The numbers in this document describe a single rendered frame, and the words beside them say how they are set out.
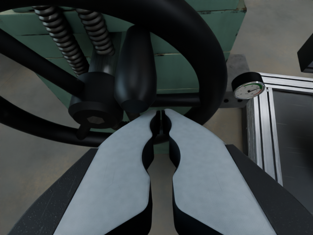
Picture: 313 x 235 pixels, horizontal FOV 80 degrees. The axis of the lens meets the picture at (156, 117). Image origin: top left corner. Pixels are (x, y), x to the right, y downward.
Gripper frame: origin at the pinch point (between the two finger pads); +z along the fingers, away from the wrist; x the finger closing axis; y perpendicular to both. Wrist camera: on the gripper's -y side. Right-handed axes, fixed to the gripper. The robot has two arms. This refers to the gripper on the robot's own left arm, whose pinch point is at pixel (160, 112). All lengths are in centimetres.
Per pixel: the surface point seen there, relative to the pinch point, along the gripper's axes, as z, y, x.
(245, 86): 26.0, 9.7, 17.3
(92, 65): 12.3, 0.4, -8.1
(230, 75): 35.4, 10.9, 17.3
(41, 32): 14.7, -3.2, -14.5
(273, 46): 132, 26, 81
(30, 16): 13.6, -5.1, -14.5
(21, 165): 61, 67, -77
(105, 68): 11.9, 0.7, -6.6
